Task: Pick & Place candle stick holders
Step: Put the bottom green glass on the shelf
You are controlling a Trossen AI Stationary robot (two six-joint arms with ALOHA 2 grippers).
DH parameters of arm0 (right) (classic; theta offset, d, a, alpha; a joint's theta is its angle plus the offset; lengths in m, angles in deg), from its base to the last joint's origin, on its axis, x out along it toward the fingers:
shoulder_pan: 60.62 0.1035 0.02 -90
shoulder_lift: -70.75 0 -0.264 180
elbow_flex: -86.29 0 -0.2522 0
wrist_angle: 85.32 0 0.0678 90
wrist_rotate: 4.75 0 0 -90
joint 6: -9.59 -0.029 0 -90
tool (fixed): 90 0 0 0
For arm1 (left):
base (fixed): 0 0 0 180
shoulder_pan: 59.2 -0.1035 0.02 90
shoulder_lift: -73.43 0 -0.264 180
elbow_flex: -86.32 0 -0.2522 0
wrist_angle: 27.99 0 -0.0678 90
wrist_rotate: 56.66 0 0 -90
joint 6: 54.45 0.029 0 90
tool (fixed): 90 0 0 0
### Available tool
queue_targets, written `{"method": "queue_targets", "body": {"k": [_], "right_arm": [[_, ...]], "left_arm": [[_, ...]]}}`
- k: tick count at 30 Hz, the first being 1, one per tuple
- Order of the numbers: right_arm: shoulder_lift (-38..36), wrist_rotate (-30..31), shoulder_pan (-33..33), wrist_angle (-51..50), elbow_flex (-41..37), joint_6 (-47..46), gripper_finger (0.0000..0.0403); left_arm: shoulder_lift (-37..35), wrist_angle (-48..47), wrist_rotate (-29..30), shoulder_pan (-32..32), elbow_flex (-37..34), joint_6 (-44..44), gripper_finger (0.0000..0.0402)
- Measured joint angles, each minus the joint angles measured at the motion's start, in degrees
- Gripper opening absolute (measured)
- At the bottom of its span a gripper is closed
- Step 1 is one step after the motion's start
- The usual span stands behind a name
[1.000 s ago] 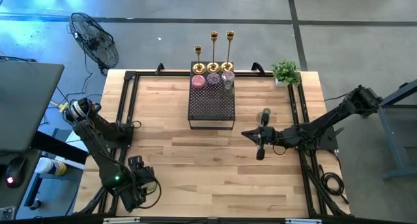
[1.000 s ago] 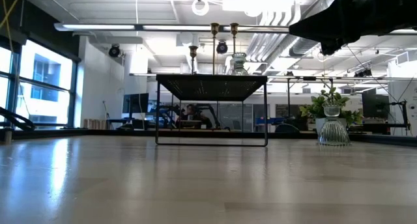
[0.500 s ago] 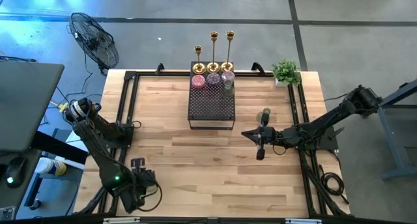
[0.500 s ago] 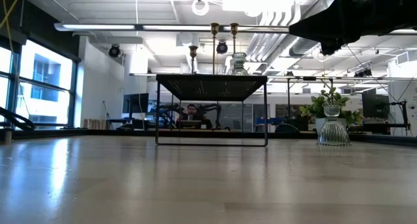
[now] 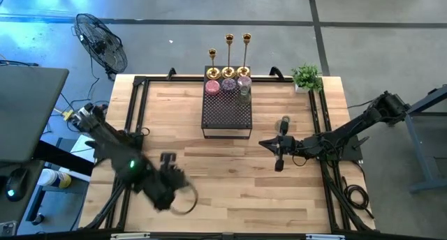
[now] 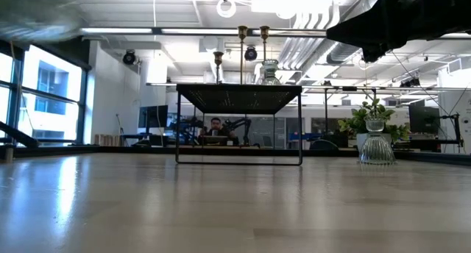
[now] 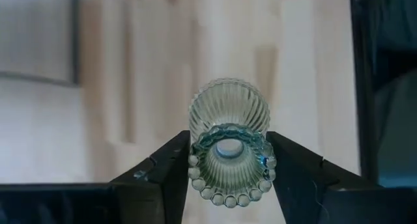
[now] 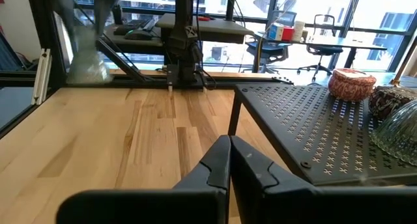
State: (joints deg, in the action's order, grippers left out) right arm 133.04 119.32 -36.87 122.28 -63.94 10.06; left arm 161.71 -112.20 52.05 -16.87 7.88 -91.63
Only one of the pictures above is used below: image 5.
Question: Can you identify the black floor fan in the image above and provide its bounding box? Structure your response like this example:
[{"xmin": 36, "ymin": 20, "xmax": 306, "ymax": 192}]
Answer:
[{"xmin": 73, "ymin": 13, "xmax": 129, "ymax": 81}]

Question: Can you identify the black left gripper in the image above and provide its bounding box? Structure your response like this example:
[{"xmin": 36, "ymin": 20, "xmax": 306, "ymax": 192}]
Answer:
[{"xmin": 153, "ymin": 152, "xmax": 191, "ymax": 212}]

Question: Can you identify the black desk cable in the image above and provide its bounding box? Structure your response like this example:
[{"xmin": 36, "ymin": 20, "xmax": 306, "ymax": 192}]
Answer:
[{"xmin": 0, "ymin": 59, "xmax": 39, "ymax": 68}]

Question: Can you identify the silver bracket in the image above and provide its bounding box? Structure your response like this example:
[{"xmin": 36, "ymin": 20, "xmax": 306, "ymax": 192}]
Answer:
[
  {"xmin": 305, "ymin": 234, "xmax": 346, "ymax": 240},
  {"xmin": 110, "ymin": 232, "xmax": 151, "ymax": 240}
]

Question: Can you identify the green plant in white pot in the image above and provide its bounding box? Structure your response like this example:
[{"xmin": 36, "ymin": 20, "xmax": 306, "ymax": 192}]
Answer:
[{"xmin": 291, "ymin": 63, "xmax": 324, "ymax": 93}]

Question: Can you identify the black floor cable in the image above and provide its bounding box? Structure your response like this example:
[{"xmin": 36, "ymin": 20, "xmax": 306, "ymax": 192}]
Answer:
[{"xmin": 43, "ymin": 54, "xmax": 112, "ymax": 135}]

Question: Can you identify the coiled black cable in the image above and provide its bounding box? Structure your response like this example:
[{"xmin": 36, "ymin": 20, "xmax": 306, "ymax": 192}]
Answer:
[{"xmin": 340, "ymin": 175, "xmax": 375, "ymax": 220}]

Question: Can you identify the tall gold candlestick holder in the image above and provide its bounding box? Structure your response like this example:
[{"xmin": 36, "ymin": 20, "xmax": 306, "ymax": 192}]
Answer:
[
  {"xmin": 236, "ymin": 32, "xmax": 252, "ymax": 77},
  {"xmin": 221, "ymin": 33, "xmax": 237, "ymax": 80}
]

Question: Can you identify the black perforated metal stand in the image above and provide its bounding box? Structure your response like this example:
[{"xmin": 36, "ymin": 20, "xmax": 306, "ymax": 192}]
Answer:
[{"xmin": 200, "ymin": 65, "xmax": 253, "ymax": 140}]

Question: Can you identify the green glass candle holder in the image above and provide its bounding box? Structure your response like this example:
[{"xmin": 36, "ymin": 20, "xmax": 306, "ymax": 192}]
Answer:
[
  {"xmin": 274, "ymin": 115, "xmax": 291, "ymax": 134},
  {"xmin": 237, "ymin": 85, "xmax": 253, "ymax": 107}
]

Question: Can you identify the short gold candlestick holder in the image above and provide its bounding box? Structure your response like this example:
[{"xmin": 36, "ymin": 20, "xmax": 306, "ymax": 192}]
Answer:
[{"xmin": 205, "ymin": 47, "xmax": 221, "ymax": 81}]

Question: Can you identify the grey phone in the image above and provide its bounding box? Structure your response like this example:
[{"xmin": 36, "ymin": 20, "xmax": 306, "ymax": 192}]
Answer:
[{"xmin": 0, "ymin": 220, "xmax": 18, "ymax": 237}]

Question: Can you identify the blue-grey metal table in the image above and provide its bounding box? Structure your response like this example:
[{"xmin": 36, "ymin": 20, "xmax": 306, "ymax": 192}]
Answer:
[{"xmin": 385, "ymin": 84, "xmax": 447, "ymax": 194}]

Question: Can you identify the black computer mouse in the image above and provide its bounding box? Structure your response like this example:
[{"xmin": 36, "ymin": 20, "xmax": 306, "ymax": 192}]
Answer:
[{"xmin": 3, "ymin": 167, "xmax": 29, "ymax": 202}]

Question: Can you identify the pink glass candle holder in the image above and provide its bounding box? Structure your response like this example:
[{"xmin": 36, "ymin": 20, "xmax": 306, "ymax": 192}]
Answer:
[{"xmin": 204, "ymin": 80, "xmax": 221, "ymax": 96}]

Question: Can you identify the yellow power strip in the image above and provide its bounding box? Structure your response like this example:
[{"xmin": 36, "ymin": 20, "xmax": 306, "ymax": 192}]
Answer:
[{"xmin": 54, "ymin": 108, "xmax": 74, "ymax": 121}]

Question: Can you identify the white sheet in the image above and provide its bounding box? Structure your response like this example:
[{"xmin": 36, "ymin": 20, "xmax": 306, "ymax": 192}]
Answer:
[{"xmin": 69, "ymin": 134, "xmax": 97, "ymax": 153}]

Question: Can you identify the white and yellow wipes container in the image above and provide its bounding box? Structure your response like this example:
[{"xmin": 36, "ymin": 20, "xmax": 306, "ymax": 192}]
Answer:
[{"xmin": 36, "ymin": 168, "xmax": 73, "ymax": 189}]

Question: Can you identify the purple glass candle holder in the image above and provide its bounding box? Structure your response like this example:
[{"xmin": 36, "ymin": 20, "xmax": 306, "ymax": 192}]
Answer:
[
  {"xmin": 237, "ymin": 75, "xmax": 253, "ymax": 89},
  {"xmin": 221, "ymin": 77, "xmax": 237, "ymax": 93}
]

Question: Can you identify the blue metal desk foot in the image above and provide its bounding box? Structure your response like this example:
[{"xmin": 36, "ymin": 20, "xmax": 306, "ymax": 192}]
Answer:
[{"xmin": 24, "ymin": 186, "xmax": 48, "ymax": 226}]

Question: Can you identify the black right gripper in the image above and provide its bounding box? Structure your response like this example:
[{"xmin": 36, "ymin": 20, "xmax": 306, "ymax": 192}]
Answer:
[{"xmin": 258, "ymin": 117, "xmax": 298, "ymax": 172}]

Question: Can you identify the black desk beam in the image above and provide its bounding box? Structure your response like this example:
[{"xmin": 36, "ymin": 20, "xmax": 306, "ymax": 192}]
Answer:
[{"xmin": 33, "ymin": 140, "xmax": 95, "ymax": 177}]

